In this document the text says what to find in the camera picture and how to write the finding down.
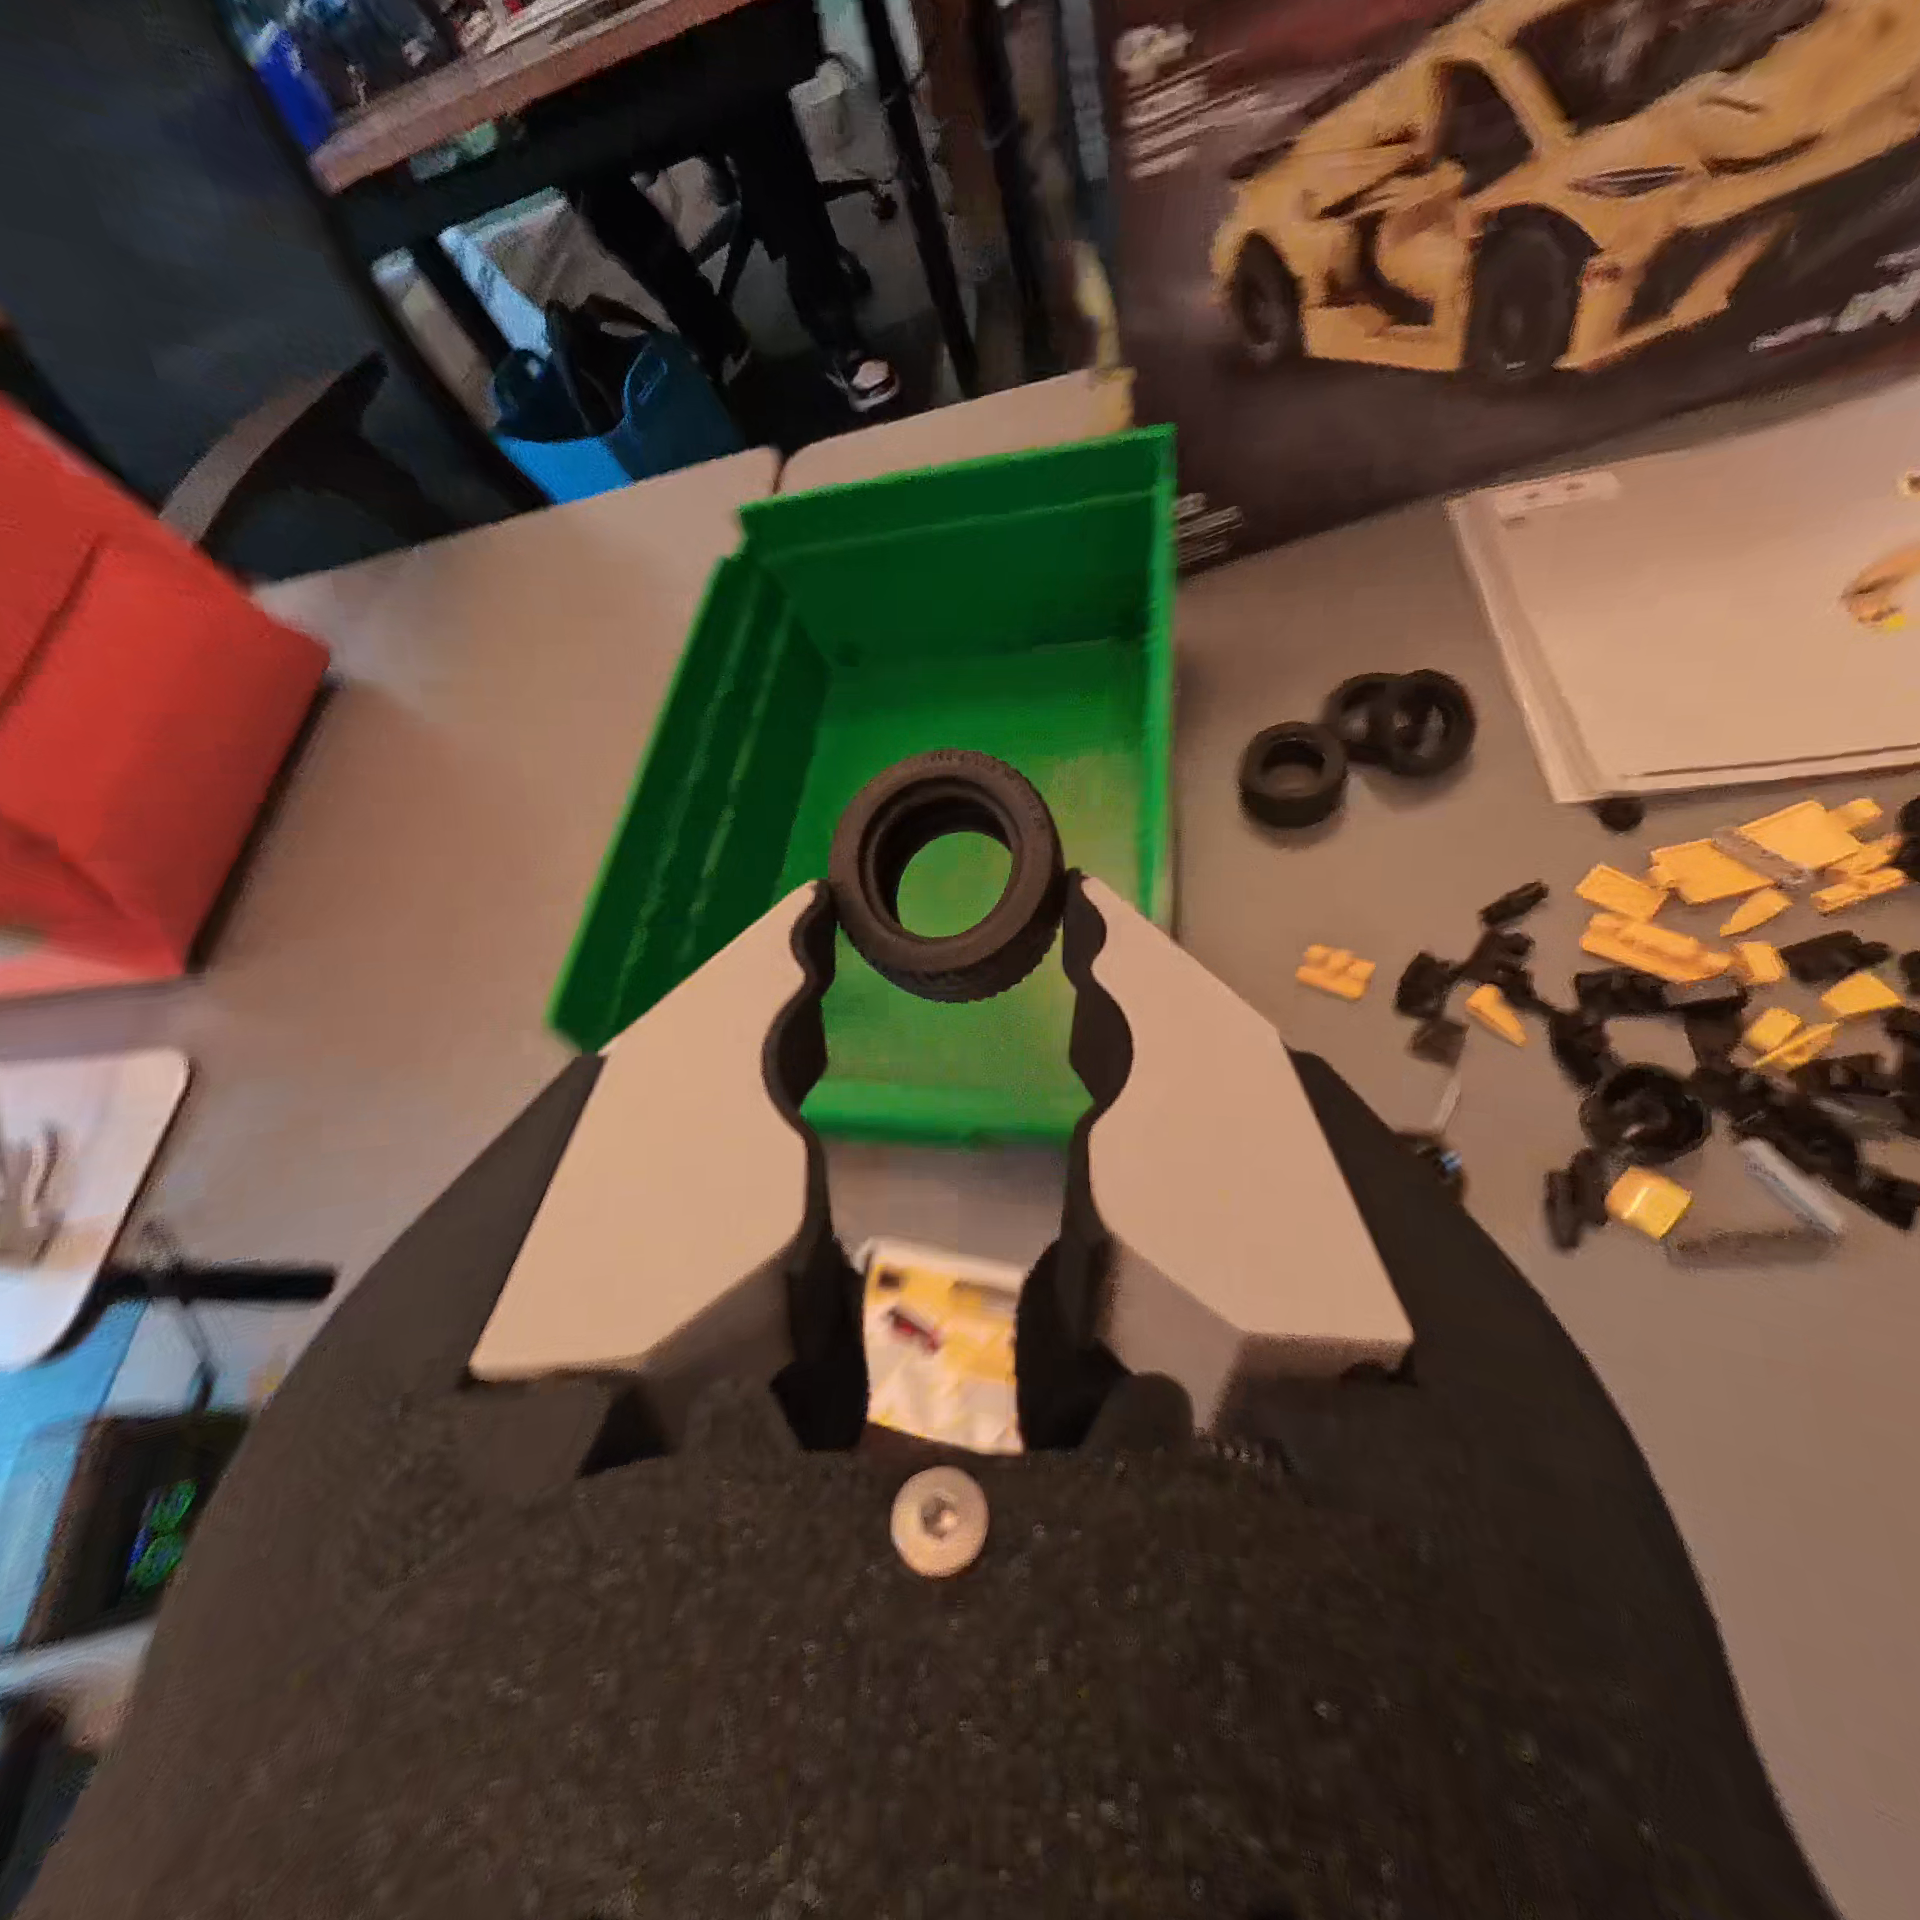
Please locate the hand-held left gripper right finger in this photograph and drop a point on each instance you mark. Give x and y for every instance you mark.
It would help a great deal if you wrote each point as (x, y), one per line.
(1243, 1200)

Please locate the small black toy wheel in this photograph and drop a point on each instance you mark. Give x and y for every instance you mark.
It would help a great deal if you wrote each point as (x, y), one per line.
(1642, 1119)

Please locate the pile of yellow black bricks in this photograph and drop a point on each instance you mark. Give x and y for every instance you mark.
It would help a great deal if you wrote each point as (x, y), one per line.
(1695, 960)

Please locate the toy car set box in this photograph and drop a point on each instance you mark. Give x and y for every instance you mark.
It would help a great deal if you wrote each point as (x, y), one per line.
(1349, 435)

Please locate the grey desk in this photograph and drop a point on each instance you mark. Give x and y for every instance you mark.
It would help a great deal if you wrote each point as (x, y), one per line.
(450, 751)

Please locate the black toy tyre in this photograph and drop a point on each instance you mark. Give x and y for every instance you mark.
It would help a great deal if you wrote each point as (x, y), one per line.
(1346, 714)
(1448, 723)
(1290, 802)
(960, 779)

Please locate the blue bag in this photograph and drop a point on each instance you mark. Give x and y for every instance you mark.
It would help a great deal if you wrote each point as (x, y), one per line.
(600, 422)

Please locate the red tote bag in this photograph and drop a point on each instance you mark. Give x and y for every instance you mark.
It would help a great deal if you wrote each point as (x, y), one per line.
(136, 721)

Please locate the small device with green display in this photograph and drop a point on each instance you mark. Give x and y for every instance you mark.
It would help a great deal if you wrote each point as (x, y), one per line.
(157, 1546)

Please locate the open instruction booklet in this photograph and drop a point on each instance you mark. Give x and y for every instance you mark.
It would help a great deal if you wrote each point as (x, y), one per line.
(1695, 646)

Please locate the green plastic bin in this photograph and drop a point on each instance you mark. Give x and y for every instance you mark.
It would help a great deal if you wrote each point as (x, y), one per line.
(960, 600)

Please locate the dark wooden table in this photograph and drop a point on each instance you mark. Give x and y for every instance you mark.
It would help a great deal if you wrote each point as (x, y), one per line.
(523, 89)

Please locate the black office chair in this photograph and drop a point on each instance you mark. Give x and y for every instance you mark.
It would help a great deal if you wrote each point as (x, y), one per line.
(283, 435)

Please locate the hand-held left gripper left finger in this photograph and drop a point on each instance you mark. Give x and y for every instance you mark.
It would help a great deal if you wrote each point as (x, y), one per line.
(661, 1200)

